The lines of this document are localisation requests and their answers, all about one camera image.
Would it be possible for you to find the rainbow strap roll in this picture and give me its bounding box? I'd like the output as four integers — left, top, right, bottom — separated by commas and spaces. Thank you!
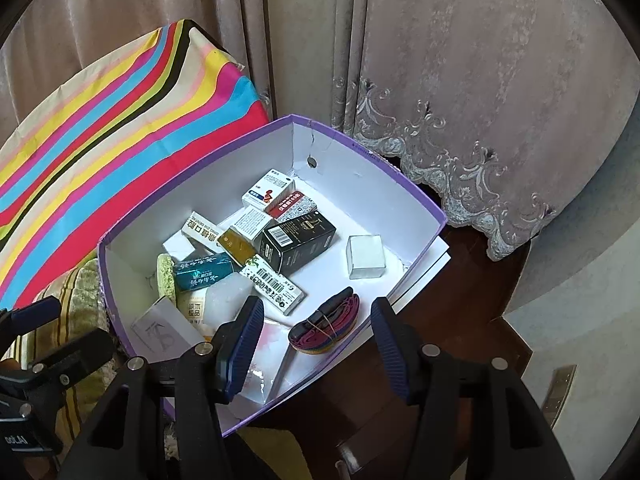
289, 286, 365, 358

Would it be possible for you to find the beige curtain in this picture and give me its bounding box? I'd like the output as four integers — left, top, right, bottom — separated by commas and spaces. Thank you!
0, 0, 640, 261

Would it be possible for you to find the round green sponge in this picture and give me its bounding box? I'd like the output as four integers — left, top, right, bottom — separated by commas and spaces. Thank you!
156, 253, 177, 303

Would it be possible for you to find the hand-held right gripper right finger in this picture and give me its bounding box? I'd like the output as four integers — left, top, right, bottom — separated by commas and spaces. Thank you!
370, 296, 576, 480

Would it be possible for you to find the yellow box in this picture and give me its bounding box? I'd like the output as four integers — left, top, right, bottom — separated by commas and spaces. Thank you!
177, 290, 221, 336

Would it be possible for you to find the brass metal strip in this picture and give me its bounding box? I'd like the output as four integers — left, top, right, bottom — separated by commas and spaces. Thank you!
542, 365, 578, 428

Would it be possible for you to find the gold green striped cushion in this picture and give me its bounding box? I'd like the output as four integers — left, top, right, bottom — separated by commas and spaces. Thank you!
10, 257, 176, 461

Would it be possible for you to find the purple cardboard storage box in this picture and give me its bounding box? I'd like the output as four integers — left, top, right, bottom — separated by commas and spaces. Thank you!
96, 114, 447, 438

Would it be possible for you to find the gold and white box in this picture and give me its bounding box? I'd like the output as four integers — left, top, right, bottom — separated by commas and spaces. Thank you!
181, 210, 227, 253

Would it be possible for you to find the small plain white box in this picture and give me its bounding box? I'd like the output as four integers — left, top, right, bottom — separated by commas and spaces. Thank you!
346, 234, 388, 280

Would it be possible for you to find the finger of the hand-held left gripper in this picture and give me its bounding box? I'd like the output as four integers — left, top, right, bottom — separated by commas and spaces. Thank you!
20, 327, 117, 391
0, 296, 62, 333

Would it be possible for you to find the white box with black logo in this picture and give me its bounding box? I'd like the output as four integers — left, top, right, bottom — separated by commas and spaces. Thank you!
131, 296, 203, 366

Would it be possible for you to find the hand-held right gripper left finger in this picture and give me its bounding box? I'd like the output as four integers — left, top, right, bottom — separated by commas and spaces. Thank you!
60, 296, 266, 480

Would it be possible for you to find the white cardboard sheet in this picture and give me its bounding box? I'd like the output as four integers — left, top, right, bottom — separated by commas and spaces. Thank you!
390, 237, 452, 311

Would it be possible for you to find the white box with grey print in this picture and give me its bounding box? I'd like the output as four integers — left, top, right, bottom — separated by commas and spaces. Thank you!
229, 206, 273, 243

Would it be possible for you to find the small gold box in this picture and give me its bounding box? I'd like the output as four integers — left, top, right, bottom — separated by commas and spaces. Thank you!
216, 228, 257, 267

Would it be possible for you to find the rainbow striped cloth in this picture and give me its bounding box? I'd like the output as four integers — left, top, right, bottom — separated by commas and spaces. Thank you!
0, 20, 266, 306

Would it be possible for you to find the white red blue medicine box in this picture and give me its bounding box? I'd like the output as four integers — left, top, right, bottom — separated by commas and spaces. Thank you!
241, 169, 296, 211

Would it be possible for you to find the teal box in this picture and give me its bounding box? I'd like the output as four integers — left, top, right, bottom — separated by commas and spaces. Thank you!
172, 253, 236, 292

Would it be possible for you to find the white box with green leaves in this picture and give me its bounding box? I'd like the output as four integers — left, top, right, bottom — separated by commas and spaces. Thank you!
239, 254, 307, 316

